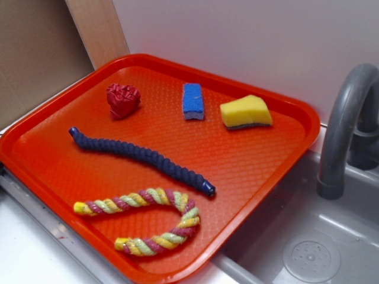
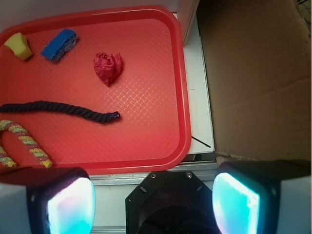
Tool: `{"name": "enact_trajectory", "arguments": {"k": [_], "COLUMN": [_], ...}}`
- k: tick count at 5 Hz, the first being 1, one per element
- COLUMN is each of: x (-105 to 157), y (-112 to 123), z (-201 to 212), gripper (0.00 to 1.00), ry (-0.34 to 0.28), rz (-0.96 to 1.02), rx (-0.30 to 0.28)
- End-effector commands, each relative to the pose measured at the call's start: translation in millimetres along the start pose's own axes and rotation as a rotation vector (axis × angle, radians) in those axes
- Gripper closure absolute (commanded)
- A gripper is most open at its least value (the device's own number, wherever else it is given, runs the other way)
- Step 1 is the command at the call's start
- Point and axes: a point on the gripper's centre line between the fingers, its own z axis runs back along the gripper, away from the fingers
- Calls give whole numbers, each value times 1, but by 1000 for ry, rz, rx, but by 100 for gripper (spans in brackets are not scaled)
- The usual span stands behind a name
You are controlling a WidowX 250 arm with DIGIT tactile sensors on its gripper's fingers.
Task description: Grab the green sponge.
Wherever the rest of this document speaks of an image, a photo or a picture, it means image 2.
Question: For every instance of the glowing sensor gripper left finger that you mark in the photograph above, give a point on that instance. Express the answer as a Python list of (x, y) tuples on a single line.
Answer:
[(46, 201)]

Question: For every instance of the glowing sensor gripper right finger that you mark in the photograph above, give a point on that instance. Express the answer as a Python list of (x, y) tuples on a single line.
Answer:
[(263, 197)]

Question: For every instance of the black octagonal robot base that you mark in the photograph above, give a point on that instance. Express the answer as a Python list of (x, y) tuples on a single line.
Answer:
[(170, 203)]

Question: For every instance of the yellow sponge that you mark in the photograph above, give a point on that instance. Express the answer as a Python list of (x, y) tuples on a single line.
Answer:
[(18, 44)]

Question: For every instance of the blue sponge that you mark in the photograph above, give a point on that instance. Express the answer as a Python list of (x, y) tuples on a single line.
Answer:
[(63, 42)]

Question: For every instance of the brown cardboard box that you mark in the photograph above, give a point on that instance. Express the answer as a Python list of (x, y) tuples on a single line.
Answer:
[(258, 62)]

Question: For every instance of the crumpled red paper ball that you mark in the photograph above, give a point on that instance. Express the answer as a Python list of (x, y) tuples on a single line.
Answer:
[(108, 67)]

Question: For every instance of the red plastic tray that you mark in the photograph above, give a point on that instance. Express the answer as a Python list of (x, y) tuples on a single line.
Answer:
[(153, 132)]

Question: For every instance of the white table frame panel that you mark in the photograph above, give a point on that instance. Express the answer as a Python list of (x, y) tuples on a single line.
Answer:
[(202, 140)]

